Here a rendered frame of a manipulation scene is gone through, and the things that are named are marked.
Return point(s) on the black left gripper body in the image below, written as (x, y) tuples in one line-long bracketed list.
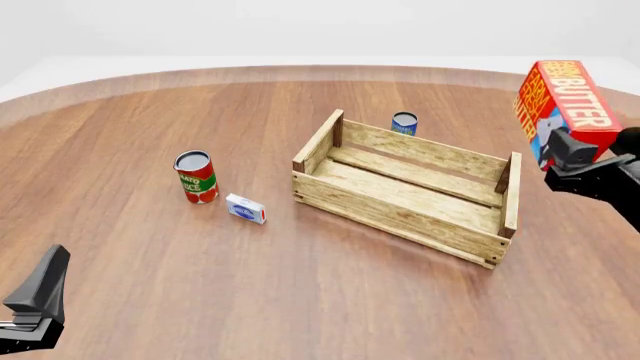
[(27, 335)]

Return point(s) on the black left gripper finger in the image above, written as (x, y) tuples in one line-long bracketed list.
[(42, 285)]

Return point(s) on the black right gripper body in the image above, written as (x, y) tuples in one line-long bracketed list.
[(590, 176)]

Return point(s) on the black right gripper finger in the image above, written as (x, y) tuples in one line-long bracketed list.
[(570, 148)]

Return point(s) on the red butter box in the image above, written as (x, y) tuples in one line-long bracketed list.
[(575, 93)]

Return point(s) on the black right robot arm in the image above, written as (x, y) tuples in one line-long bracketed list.
[(629, 168)]

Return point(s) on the wooden slat tray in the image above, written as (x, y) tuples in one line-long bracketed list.
[(410, 187)]

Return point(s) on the blue tin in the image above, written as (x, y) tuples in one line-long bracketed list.
[(404, 125)]

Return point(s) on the red tomato sauce tin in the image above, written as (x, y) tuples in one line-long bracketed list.
[(198, 180)]

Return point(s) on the small white printed box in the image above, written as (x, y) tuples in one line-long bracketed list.
[(245, 209)]

